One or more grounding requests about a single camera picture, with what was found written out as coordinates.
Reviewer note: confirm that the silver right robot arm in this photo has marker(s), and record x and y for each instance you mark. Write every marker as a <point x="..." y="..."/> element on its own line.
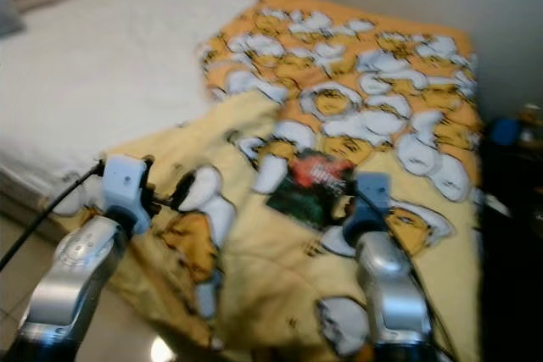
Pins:
<point x="390" y="294"/>

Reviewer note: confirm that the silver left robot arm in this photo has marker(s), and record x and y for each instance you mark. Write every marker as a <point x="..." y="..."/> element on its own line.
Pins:
<point x="76" y="269"/>

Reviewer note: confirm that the beige bed base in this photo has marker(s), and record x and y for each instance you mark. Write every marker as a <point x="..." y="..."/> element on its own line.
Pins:
<point x="25" y="201"/>

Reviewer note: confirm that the grey pillow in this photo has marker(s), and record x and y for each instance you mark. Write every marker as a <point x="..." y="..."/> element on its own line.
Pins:
<point x="10" y="16"/>

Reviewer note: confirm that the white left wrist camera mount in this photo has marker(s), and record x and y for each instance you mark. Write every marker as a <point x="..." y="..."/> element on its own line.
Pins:
<point x="125" y="182"/>

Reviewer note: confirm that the white quilted mattress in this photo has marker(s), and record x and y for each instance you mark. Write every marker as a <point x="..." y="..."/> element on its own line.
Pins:
<point x="102" y="74"/>

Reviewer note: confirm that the small blue object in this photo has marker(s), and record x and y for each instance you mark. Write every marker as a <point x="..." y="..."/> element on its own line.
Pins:
<point x="505" y="130"/>

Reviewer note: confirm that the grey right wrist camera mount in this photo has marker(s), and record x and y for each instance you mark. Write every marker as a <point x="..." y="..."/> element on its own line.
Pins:
<point x="372" y="195"/>

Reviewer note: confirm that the dark red green cover book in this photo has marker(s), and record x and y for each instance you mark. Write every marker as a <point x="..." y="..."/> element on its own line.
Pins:
<point x="310" y="188"/>

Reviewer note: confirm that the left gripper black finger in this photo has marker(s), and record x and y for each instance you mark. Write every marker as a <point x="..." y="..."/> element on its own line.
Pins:
<point x="183" y="190"/>

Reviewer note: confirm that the black cabinet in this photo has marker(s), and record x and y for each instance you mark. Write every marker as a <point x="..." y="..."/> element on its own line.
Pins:
<point x="513" y="252"/>

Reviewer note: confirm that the yellow orange cartoon egg blanket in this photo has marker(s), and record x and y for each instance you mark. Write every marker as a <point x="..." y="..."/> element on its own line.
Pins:
<point x="373" y="99"/>

